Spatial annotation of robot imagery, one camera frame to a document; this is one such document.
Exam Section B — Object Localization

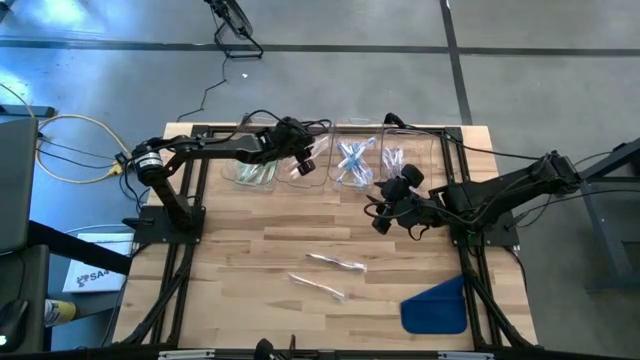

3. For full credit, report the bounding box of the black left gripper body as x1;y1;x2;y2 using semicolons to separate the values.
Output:
266;116;319;177

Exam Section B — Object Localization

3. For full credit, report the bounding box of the blue cloth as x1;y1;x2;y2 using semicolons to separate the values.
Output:
399;273;469;335

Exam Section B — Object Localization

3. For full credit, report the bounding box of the black equipment stand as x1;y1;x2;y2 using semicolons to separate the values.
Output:
574;137;640;289

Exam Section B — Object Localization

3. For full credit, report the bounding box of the yellow white cup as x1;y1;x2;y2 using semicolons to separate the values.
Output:
43;298;78;329

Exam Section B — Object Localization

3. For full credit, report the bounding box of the black floor cable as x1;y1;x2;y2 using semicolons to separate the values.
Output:
174;55;229;124

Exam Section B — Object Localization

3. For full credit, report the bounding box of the clear plastic bin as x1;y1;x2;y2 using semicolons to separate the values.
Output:
327;118;386;190
379;127;436;206
221;115;286;191
274;117;334;196

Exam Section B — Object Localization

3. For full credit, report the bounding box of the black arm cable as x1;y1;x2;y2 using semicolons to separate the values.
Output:
394;122;544;162

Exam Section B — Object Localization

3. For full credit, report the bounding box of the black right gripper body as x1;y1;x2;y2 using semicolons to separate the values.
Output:
372;163;444;235

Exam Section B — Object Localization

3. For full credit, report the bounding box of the yellow floor cable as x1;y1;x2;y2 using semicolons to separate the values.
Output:
34;113;136;184

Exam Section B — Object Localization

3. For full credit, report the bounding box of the black rounded object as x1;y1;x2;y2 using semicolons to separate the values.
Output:
253;338;275;360

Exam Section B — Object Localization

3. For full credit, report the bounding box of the laptop computer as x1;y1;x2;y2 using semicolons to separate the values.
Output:
0;117;39;254

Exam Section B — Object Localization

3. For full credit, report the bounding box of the white printed cardboard box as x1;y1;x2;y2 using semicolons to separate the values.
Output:
62;232;136;294

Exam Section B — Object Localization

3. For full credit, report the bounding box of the black side desk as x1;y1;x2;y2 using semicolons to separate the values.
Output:
0;219;134;354

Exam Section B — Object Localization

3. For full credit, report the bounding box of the white frame bracket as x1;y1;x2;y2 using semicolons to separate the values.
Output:
157;349;217;360
437;351;496;360

